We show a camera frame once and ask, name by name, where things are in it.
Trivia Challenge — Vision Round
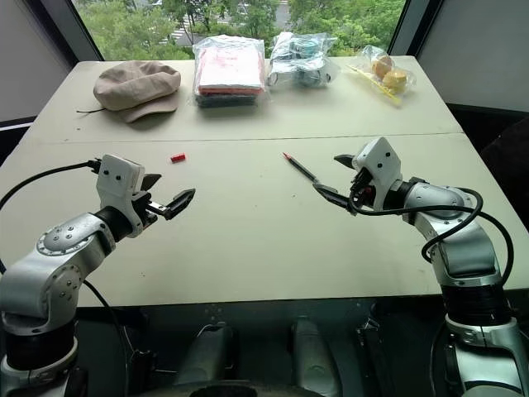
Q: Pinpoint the dark rounded grey shape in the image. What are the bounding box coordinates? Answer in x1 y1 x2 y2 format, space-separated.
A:
176 321 237 389
290 317 339 395

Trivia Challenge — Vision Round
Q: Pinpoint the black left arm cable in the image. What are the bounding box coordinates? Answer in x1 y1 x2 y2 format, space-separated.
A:
0 159 102 208

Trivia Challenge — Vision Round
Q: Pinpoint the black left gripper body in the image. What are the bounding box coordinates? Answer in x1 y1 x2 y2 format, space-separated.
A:
131 188 168 233

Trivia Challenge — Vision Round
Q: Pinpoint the beige fabric cap hat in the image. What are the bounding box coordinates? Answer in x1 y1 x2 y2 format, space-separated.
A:
75 60 183 125

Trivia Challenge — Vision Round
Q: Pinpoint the black pen with red tip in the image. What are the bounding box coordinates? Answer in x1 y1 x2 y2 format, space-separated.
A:
282 152 320 186

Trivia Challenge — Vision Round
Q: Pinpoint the dark window frame post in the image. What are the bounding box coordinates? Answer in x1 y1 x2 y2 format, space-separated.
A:
39 0 105 64
388 0 446 57

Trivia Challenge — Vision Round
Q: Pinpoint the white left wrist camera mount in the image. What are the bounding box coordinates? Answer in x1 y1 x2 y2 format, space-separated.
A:
96 154 146 239

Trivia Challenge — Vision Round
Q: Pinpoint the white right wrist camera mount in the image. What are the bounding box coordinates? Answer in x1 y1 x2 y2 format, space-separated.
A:
354 136 404 208

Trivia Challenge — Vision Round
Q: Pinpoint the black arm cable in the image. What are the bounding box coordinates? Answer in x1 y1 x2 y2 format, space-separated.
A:
0 159 102 208
348 187 515 287

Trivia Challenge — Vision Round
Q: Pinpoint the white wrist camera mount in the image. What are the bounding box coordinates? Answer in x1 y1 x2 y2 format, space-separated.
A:
354 136 404 208
96 154 146 239

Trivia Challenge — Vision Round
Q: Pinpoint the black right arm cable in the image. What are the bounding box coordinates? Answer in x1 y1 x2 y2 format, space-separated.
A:
348 187 515 287

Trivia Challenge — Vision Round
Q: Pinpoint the clear bag of teal items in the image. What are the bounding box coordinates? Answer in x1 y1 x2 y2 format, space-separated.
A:
267 31 338 89

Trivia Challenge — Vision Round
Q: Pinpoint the clear bag of yellow balls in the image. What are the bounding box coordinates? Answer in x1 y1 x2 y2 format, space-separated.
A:
346 44 417 110

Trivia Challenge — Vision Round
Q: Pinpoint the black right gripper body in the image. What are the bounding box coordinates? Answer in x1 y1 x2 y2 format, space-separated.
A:
349 168 377 208

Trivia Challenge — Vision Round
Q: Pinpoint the plastic bag of folded cloths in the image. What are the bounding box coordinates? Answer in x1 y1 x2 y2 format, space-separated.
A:
191 34 268 110

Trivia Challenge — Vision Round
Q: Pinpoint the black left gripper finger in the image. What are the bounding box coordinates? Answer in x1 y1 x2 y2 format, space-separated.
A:
162 188 197 222
141 173 164 193

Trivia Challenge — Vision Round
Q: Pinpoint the dark cushion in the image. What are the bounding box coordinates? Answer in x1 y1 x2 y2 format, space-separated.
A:
480 117 529 177

